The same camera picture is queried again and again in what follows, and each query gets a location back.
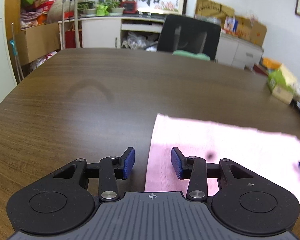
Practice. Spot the tall white cabinet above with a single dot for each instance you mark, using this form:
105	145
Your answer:
0	55

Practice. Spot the pink towel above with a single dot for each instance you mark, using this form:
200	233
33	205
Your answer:
227	150

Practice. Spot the mop with teal grip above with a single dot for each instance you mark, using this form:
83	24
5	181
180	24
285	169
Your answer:
15	52

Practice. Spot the open cardboard box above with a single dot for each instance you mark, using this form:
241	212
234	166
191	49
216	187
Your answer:
252	31

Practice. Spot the red and white bag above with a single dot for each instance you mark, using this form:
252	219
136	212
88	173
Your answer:
42	60

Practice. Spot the black office chair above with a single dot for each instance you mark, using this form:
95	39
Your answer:
190	35

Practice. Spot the orange box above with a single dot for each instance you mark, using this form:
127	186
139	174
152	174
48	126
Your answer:
271	63

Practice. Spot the green watering can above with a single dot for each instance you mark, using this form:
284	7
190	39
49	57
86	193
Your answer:
102	10

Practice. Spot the green seat cushion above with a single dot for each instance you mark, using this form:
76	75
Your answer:
191	55

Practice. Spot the white counter cabinet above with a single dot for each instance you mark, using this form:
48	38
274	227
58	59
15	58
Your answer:
102	32

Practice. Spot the potted plant in shallow dish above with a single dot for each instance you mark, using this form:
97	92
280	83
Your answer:
115	7
87	9

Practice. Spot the red paper bag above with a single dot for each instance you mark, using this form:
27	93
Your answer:
70	38

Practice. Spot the red box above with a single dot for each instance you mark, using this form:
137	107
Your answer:
45	5

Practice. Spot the small colourful box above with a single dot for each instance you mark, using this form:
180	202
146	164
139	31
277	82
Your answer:
230	23

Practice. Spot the clear plastic bag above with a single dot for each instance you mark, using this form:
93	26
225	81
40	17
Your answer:
135	40

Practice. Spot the large brown cardboard box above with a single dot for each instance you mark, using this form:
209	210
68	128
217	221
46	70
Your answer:
37	42

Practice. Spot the stack of pink cloth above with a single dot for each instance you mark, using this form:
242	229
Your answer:
28	20

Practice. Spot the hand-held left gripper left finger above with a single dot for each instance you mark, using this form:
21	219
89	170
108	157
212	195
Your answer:
129	163

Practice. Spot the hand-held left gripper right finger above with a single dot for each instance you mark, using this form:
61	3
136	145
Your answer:
177	163

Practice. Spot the green tissue box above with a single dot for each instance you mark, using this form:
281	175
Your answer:
281	85

